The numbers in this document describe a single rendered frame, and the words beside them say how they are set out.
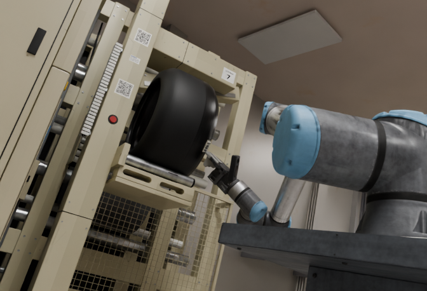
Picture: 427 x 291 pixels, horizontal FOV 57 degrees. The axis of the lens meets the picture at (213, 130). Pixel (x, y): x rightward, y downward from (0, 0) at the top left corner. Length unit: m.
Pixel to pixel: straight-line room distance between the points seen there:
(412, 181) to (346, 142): 0.14
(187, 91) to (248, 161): 4.78
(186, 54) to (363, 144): 1.74
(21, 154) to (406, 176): 0.84
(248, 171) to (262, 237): 5.79
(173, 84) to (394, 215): 1.24
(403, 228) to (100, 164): 1.31
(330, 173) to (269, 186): 6.11
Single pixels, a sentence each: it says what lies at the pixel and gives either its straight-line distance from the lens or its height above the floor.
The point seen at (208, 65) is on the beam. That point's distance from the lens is 2.45.
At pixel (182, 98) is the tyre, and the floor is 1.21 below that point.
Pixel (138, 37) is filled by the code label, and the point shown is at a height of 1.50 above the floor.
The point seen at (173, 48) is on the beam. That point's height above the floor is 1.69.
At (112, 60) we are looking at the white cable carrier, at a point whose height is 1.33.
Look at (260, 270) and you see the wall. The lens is 6.80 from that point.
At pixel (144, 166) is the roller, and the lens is 1.76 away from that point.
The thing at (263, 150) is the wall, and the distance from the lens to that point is 6.83.
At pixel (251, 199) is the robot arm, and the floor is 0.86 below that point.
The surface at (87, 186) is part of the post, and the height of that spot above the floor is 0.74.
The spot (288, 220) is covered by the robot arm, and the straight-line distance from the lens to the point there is 1.80.
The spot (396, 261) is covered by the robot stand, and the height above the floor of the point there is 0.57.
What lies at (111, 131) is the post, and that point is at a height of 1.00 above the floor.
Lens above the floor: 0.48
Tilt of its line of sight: 21 degrees up
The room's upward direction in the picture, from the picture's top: 15 degrees clockwise
